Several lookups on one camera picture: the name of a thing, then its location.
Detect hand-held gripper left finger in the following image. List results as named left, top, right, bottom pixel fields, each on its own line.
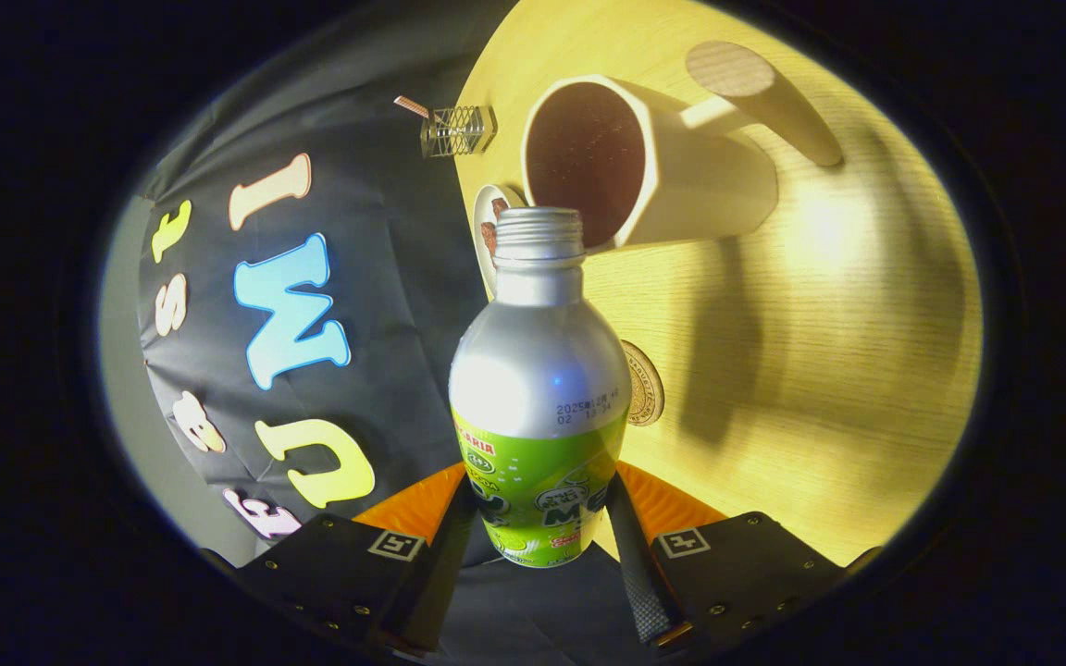
left=200, top=461, right=478, bottom=660

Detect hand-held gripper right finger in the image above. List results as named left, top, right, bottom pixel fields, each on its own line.
left=605, top=461, right=881, bottom=660

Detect round wooden coaster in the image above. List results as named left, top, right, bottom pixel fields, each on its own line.
left=621, top=339, right=665, bottom=427

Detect silver green juice bottle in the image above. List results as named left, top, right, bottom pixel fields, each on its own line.
left=449, top=207, right=631, bottom=568

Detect cream cup with wooden handle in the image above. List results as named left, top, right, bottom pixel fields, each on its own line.
left=521, top=40, right=844, bottom=255

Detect wooden table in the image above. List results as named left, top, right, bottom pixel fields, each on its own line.
left=454, top=0, right=983, bottom=567

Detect white oval plate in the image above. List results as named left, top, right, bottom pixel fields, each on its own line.
left=472, top=183, right=527, bottom=302

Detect wire mesh holder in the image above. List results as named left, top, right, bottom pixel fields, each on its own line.
left=419, top=105, right=499, bottom=158

